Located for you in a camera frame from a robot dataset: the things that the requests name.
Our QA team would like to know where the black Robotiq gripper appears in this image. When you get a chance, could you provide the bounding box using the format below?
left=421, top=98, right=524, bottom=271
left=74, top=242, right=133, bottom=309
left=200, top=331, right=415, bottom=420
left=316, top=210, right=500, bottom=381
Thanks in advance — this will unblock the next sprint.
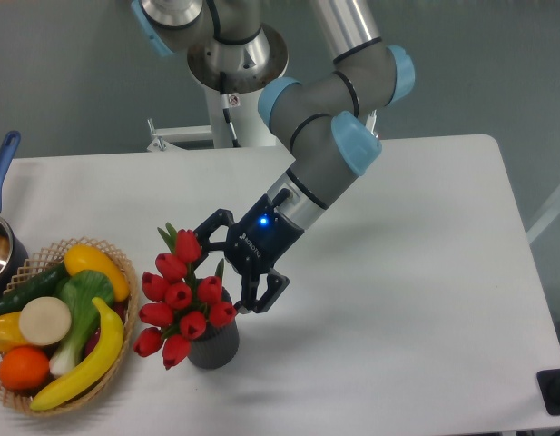
left=192, top=193, right=306, bottom=315

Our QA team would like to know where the blue handled saucepan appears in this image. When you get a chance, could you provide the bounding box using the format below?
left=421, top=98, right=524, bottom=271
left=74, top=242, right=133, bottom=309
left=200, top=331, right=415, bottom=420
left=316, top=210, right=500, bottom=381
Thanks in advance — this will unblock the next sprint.
left=0, top=131, right=28, bottom=298

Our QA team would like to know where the yellow banana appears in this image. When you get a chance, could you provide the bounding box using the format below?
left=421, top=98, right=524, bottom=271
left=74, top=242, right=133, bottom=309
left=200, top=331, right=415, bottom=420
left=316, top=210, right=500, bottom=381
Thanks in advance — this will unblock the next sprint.
left=30, top=297, right=124, bottom=412

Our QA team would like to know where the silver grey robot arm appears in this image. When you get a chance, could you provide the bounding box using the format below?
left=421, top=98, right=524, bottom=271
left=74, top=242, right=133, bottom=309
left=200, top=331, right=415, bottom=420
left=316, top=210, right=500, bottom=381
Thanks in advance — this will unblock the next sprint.
left=131, top=1, right=415, bottom=313

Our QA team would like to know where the orange fruit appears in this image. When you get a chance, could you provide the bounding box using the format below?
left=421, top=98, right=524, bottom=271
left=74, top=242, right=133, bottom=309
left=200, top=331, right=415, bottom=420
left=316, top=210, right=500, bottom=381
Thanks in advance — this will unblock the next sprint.
left=0, top=346, right=50, bottom=391

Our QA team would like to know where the green cucumber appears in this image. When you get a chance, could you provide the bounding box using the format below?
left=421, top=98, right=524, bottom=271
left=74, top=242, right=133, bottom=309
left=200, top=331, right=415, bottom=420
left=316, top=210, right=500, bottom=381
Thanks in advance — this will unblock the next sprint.
left=0, top=263, right=69, bottom=316

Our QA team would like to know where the yellow bell pepper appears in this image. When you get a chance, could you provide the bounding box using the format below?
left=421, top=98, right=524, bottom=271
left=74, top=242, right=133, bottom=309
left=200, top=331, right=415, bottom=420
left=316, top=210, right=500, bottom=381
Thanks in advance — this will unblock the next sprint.
left=0, top=312, right=30, bottom=352

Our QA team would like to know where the red tulip bouquet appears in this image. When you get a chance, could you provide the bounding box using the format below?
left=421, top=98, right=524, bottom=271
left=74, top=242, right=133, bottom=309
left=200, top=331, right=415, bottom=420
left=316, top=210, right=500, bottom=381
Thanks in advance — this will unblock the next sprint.
left=133, top=223, right=237, bottom=370

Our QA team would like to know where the white frame at right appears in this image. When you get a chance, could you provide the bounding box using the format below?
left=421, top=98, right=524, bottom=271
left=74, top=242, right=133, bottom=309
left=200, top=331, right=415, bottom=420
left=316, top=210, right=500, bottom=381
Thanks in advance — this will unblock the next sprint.
left=526, top=184, right=560, bottom=244

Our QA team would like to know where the woven wicker basket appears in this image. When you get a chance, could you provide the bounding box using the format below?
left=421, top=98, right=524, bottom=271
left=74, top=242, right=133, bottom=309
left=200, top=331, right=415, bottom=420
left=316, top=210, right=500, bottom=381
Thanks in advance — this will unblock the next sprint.
left=0, top=237, right=139, bottom=417

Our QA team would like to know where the dark grey ribbed vase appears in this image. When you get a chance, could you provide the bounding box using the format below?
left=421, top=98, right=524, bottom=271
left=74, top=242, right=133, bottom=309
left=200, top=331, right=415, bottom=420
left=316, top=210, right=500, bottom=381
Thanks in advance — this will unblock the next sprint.
left=187, top=285, right=241, bottom=370

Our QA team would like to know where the beige round disc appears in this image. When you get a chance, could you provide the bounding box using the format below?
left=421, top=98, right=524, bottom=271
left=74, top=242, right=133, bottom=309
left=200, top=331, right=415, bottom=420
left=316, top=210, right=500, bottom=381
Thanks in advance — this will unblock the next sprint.
left=18, top=297, right=72, bottom=346

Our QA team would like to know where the black cable on pedestal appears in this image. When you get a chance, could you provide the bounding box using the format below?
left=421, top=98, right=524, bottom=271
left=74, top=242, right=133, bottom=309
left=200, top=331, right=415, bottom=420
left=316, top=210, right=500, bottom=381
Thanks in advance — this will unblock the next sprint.
left=218, top=71, right=241, bottom=149

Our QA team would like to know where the green bok choy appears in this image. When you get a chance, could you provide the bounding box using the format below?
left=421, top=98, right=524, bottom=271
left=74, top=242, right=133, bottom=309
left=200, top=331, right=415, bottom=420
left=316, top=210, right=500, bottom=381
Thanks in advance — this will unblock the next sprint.
left=50, top=270, right=114, bottom=378

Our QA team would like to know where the black device at edge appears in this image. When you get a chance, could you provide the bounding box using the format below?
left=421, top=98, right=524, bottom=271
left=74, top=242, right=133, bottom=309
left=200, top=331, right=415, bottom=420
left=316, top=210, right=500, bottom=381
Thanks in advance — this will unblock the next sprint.
left=536, top=369, right=560, bottom=416

